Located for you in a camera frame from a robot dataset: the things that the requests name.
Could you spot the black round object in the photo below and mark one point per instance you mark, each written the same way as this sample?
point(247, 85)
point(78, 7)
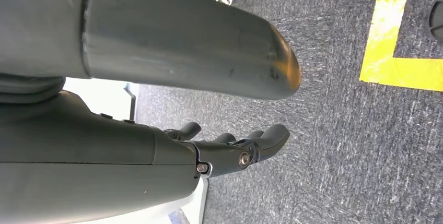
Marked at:
point(436, 18)

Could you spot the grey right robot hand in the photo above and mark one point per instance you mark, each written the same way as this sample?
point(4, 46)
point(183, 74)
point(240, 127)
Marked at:
point(104, 167)

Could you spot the yellow floor tape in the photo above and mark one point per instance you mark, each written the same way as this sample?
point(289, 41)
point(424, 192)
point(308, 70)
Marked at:
point(384, 42)

